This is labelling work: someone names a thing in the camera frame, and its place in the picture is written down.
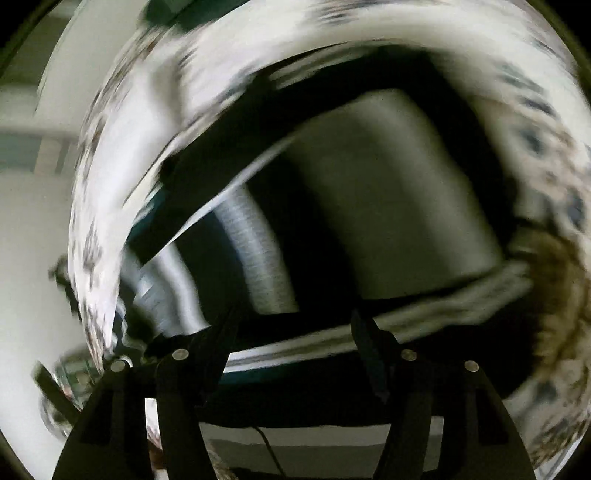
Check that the dark green cloth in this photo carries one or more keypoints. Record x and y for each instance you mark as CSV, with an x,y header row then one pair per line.
x,y
184,11

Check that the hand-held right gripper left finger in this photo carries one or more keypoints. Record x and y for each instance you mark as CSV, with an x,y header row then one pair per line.
x,y
218,350

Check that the white floral printed blanket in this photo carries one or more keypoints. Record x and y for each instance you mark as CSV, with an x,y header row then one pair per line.
x,y
138,115

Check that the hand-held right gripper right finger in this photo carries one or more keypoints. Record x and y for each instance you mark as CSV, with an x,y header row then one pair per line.
x,y
369,350

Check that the striped patterned knit sweater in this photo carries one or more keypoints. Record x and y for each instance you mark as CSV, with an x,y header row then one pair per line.
x,y
392,184

